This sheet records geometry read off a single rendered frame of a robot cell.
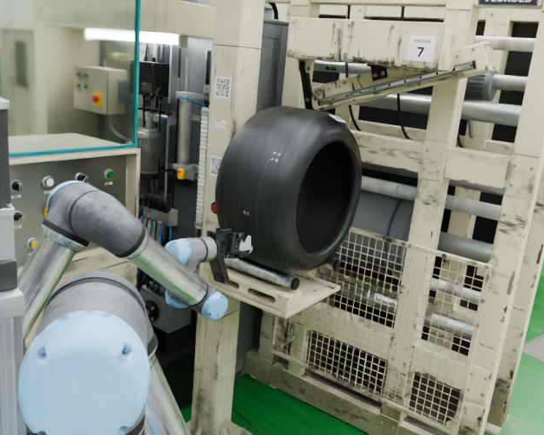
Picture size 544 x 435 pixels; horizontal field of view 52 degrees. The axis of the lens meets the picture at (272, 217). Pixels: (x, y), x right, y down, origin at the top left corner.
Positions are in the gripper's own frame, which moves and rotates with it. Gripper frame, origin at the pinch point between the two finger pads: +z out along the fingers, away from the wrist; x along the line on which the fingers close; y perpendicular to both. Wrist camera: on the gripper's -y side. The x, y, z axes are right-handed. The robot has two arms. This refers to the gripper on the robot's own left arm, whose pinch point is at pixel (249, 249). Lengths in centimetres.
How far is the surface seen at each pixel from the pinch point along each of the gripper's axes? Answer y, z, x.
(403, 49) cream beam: 72, 35, -24
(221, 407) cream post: -80, 33, 25
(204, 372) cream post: -64, 26, 32
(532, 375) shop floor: -78, 203, -67
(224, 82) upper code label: 53, 12, 31
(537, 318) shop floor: -67, 293, -51
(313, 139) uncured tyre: 38.4, 9.1, -11.7
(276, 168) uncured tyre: 28.0, -2.6, -7.5
